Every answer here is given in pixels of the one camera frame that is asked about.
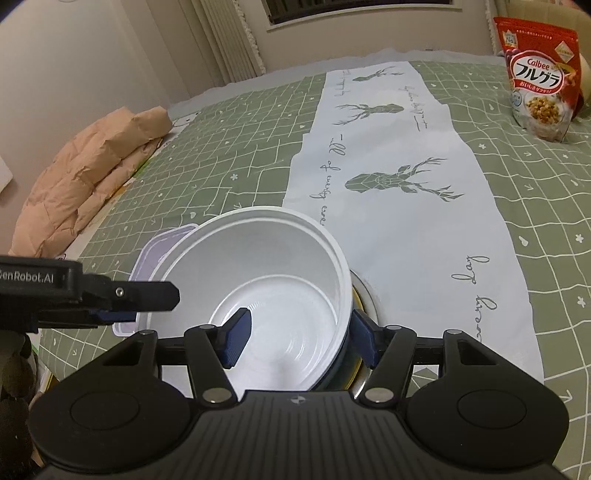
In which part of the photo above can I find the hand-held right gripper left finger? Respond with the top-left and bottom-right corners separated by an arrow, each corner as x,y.
95,308 -> 253,409

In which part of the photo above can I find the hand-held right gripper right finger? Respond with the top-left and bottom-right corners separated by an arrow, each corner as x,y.
352,308 -> 498,409

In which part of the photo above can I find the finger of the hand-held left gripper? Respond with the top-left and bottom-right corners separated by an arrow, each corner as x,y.
81,279 -> 181,312
38,308 -> 140,329

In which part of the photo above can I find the white radiator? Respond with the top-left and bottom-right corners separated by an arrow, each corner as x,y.
190,0 -> 267,83

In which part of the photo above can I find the white deer print cloth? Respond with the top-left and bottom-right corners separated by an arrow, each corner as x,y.
281,59 -> 546,385

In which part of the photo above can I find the red cereal bag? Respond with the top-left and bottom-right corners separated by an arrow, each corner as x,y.
492,16 -> 581,145

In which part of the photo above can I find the window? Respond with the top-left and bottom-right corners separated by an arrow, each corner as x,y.
257,0 -> 463,32

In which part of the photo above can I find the white ceramic bowl dark rim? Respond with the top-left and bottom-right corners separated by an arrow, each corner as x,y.
318,298 -> 363,392

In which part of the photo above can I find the lavender plastic lid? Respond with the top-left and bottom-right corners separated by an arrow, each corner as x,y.
112,224 -> 199,337

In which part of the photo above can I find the white plastic bowl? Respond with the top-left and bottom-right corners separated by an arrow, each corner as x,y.
158,207 -> 355,394

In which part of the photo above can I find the beige round cushion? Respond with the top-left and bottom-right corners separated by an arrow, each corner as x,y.
570,58 -> 591,121

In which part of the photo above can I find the peach quilted duvet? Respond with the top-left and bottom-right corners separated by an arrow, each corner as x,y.
8,106 -> 174,260

